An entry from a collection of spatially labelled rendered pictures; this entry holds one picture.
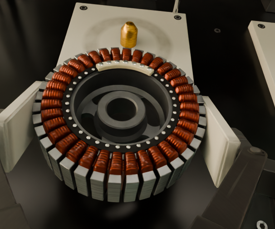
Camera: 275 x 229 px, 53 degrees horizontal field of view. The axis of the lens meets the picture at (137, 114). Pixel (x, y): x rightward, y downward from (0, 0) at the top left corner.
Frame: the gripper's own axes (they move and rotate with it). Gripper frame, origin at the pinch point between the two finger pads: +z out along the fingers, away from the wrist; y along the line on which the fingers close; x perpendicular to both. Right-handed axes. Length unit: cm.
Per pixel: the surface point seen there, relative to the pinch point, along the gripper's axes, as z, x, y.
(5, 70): 12.6, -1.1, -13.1
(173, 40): 17.5, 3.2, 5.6
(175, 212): 0.2, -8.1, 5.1
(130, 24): 14.9, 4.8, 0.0
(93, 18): 20.1, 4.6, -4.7
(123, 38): 15.2, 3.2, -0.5
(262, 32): 20.6, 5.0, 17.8
